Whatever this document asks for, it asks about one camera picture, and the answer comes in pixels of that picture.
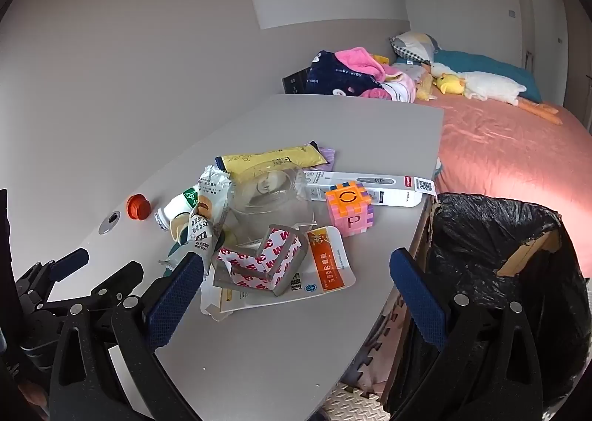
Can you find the pink fleece cloth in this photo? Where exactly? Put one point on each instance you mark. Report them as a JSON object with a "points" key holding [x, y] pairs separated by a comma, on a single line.
{"points": [[360, 60]]}

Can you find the clear plastic container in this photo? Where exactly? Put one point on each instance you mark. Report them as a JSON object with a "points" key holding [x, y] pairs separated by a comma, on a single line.
{"points": [[273, 203]]}

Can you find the white foil wrapper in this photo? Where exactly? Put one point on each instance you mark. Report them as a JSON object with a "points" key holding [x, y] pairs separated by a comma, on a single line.
{"points": [[203, 222]]}

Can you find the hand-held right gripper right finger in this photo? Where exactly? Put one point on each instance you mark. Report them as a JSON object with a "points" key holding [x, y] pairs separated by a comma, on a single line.
{"points": [[418, 296]]}

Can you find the beige and green packet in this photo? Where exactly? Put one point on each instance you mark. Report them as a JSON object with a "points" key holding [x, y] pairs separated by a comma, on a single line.
{"points": [[178, 232]]}

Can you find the checkered pillow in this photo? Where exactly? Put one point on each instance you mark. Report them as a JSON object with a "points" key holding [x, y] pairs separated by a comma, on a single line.
{"points": [[411, 44]]}

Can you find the white bottle with green label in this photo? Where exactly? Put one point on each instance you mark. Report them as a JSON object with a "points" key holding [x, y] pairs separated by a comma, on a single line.
{"points": [[173, 210]]}

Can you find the orange bottle cap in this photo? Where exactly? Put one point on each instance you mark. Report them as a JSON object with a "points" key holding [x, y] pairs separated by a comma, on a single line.
{"points": [[138, 207]]}

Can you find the light foam puzzle mat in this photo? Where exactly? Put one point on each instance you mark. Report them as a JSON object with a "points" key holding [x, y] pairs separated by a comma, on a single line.
{"points": [[354, 405]]}

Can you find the navy printed blanket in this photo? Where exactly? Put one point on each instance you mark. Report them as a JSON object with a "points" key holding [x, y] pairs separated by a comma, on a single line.
{"points": [[328, 74]]}

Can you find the black bin bag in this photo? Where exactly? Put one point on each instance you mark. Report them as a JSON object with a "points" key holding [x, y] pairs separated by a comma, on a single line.
{"points": [[481, 240]]}

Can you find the bed with pink sheet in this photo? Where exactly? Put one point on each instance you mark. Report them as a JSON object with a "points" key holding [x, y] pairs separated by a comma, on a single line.
{"points": [[499, 148]]}

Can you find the metal table grommet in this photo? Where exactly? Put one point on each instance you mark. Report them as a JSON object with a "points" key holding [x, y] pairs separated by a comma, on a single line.
{"points": [[109, 222]]}

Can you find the white and orange blister card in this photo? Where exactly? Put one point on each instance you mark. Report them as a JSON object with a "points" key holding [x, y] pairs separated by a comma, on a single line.
{"points": [[323, 268]]}

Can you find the purple plastic bag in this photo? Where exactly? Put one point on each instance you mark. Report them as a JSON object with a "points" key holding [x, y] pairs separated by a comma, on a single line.
{"points": [[327, 158]]}

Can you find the white thermometer box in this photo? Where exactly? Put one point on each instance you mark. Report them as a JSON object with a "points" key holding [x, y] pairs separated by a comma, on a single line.
{"points": [[393, 187]]}

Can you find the pink and orange foam cube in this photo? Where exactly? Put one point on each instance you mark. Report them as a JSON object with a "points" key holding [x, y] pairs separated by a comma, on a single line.
{"points": [[349, 213]]}

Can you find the white and yellow plush duck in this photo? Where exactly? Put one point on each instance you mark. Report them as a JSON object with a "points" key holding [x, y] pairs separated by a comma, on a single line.
{"points": [[481, 83]]}

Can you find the cardboard box bin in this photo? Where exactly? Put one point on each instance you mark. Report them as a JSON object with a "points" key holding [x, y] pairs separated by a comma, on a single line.
{"points": [[527, 254]]}

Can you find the black wall socket panel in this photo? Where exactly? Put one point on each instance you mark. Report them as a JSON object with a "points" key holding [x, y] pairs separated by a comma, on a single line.
{"points": [[296, 81]]}

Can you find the teal pillow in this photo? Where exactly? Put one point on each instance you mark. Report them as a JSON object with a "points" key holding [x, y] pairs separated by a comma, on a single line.
{"points": [[485, 62]]}

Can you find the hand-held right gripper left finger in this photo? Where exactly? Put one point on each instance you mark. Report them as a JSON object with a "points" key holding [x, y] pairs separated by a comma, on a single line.
{"points": [[175, 300]]}

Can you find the printed foam puzzle mat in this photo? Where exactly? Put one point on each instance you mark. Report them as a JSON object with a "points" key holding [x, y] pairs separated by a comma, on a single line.
{"points": [[384, 347]]}

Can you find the yellow snack packet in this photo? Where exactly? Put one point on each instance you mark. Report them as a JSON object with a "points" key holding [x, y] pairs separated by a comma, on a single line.
{"points": [[273, 157]]}

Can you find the white door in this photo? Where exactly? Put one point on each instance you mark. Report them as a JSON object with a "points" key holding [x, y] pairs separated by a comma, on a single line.
{"points": [[541, 9]]}

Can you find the white and pink printed garment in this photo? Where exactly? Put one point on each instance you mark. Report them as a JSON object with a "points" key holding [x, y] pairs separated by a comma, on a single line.
{"points": [[400, 88]]}

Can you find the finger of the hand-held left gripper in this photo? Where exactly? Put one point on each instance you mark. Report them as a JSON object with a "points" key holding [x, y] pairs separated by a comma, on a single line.
{"points": [[64, 261], [120, 280]]}

